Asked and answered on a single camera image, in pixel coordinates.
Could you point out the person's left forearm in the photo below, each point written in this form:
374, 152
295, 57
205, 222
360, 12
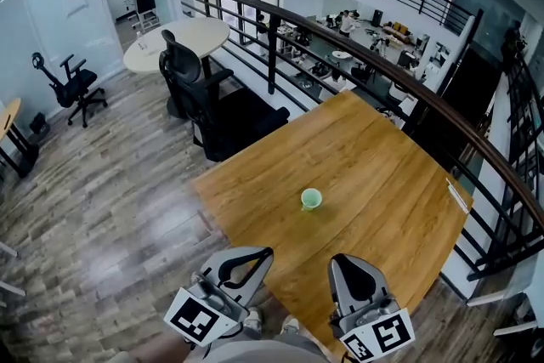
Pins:
163, 348

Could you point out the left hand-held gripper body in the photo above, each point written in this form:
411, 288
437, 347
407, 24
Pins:
200, 316

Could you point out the wooden side desk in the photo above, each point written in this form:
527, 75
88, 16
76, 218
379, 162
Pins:
10, 119

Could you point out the person's left shoe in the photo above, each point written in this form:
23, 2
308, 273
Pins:
253, 319

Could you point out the black board on stand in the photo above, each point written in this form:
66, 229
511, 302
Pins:
145, 1

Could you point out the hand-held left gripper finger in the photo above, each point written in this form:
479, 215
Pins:
259, 276
229, 257

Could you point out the black box on floor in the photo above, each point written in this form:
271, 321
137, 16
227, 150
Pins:
39, 123

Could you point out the small black office chair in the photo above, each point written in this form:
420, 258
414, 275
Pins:
74, 87

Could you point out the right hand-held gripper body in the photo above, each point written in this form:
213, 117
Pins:
382, 331

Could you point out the person's right shoe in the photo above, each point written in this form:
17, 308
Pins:
291, 325

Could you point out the clear plastic bottle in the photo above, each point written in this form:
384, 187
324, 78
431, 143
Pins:
138, 37

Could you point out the green cup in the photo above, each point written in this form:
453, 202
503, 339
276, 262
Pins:
311, 198

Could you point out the large black office chair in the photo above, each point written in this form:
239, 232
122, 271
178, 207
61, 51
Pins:
200, 98

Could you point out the round white table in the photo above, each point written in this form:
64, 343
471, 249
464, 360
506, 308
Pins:
183, 40

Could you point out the black railing with wooden handrail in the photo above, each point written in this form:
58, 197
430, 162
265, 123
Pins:
382, 68

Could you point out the person's shoe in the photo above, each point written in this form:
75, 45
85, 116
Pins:
291, 325
253, 319

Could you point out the person's grey trousers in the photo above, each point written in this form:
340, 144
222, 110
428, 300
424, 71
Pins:
263, 350

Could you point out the orange sofa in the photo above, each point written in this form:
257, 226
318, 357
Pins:
397, 32

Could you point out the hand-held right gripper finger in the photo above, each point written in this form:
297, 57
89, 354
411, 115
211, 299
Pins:
379, 282
339, 285

